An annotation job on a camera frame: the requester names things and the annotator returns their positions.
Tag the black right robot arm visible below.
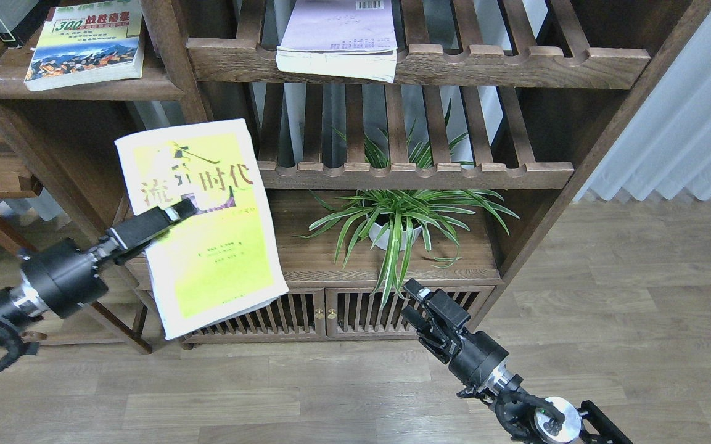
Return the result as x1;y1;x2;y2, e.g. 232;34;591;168
402;280;629;443

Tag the white lavender book stack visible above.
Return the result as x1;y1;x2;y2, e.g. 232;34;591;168
276;1;398;83

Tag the dark book top left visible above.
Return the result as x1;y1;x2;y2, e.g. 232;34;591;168
0;1;59;48

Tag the dark wooden bookshelf cabinet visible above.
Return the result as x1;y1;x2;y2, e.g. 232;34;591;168
0;1;711;348

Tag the white plant pot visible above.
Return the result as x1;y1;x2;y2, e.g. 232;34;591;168
368;218;422;251

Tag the yellow green magazine stack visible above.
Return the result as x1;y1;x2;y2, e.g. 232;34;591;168
115;118;288;340

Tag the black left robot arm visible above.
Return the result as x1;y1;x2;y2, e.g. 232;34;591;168
0;199;199;372

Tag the white pleated curtain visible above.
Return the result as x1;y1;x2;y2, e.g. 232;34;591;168
575;12;711;202

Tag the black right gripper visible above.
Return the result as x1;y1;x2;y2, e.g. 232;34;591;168
401;279;510;390

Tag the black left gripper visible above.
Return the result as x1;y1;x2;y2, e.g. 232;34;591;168
20;199;198;319

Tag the green spider plant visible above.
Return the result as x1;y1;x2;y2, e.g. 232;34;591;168
298;99;520;310

